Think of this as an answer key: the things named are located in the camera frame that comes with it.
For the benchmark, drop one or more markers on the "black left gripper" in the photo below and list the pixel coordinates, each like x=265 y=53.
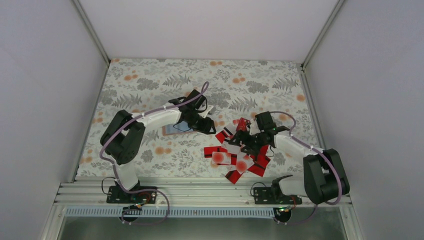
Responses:
x=205 y=127

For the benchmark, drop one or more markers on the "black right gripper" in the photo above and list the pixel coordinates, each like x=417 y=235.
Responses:
x=239 y=135

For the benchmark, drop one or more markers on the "red card with gold print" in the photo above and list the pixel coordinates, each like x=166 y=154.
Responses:
x=243 y=125

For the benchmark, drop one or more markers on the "tan leather card holder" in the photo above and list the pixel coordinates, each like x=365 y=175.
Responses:
x=176 y=129

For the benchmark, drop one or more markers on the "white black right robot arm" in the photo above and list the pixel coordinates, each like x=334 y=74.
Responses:
x=323 y=178

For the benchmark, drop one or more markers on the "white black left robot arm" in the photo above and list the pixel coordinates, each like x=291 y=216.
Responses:
x=123 y=137

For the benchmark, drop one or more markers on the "red card bottom of pile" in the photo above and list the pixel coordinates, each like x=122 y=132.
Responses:
x=233 y=176

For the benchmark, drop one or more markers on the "floral patterned table mat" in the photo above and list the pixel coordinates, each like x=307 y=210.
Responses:
x=237 y=89

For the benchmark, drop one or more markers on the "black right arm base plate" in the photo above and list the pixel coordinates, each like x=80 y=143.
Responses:
x=270 y=196

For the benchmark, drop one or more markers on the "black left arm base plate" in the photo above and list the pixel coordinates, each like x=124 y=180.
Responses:
x=116 y=195

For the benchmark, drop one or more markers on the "aluminium rail frame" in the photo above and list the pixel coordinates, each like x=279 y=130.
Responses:
x=181 y=191

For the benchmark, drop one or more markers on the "perforated grey cable duct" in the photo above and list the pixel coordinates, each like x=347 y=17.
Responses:
x=173 y=212

